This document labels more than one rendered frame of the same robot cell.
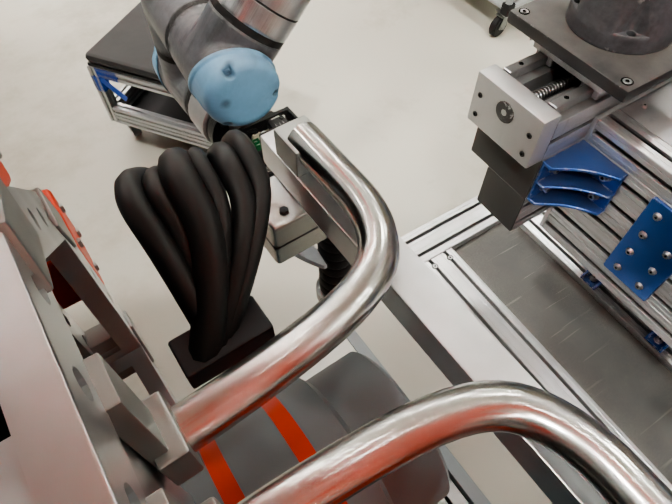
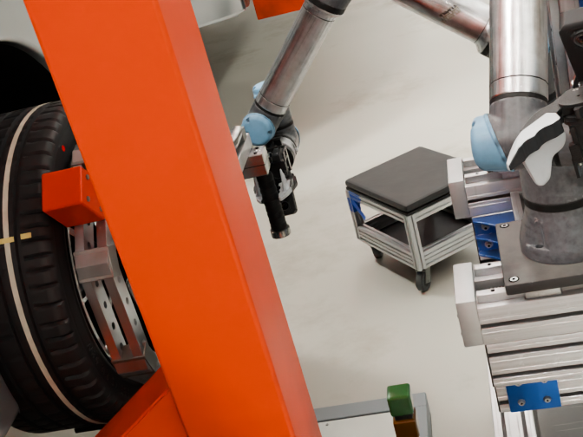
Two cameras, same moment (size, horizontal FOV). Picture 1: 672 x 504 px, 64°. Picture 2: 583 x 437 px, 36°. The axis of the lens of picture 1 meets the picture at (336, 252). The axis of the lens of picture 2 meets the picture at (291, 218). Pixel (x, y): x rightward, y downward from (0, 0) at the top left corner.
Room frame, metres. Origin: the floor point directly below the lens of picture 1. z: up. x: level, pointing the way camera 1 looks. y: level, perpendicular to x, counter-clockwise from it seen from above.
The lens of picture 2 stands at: (-0.92, -1.34, 1.57)
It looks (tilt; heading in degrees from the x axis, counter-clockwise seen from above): 24 degrees down; 47
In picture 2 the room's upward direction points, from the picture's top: 16 degrees counter-clockwise
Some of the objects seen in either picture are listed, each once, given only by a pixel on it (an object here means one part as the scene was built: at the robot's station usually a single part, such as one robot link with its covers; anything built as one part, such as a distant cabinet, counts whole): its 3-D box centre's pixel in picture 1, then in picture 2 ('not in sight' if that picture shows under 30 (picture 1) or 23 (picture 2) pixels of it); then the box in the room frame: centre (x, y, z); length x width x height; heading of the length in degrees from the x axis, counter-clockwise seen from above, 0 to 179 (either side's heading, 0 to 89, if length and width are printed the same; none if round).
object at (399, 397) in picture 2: not in sight; (400, 400); (0.02, -0.48, 0.64); 0.04 x 0.04 x 0.04; 35
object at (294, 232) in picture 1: (306, 203); (246, 163); (0.29, 0.02, 0.93); 0.09 x 0.05 x 0.05; 125
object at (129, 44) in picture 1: (186, 84); (421, 217); (1.40, 0.47, 0.17); 0.43 x 0.36 x 0.34; 69
